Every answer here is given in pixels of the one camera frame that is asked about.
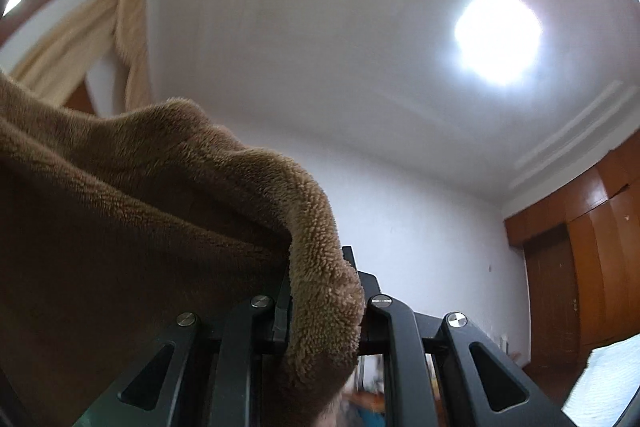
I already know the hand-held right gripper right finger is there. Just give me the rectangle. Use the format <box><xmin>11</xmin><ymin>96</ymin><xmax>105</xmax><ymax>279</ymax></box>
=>
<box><xmin>342</xmin><ymin>246</ymin><xmax>576</xmax><ymax>427</ymax></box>

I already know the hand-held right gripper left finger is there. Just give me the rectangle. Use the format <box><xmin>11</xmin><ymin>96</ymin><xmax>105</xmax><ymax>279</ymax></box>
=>
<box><xmin>75</xmin><ymin>264</ymin><xmax>293</xmax><ymax>427</ymax></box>

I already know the brown fleece garment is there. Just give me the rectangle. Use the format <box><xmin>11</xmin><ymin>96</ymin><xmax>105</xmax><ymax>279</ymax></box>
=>
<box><xmin>0</xmin><ymin>69</ymin><xmax>368</xmax><ymax>427</ymax></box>

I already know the plain wooden door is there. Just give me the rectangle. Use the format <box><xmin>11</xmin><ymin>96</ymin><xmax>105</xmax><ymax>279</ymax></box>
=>
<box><xmin>522</xmin><ymin>226</ymin><xmax>582</xmax><ymax>368</ymax></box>

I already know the white quilt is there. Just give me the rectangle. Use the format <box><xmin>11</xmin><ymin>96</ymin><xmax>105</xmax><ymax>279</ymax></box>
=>
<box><xmin>561</xmin><ymin>336</ymin><xmax>640</xmax><ymax>427</ymax></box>

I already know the wooden wardrobe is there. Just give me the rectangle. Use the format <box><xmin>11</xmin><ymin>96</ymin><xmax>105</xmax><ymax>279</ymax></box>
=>
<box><xmin>504</xmin><ymin>142</ymin><xmax>640</xmax><ymax>365</ymax></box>

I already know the ceiling light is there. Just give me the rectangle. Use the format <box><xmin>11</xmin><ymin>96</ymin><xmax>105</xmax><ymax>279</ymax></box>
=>
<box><xmin>452</xmin><ymin>0</ymin><xmax>545</xmax><ymax>88</ymax></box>

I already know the beige curtain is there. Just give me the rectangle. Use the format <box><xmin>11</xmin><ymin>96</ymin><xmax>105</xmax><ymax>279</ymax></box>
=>
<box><xmin>9</xmin><ymin>0</ymin><xmax>156</xmax><ymax>114</ymax></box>

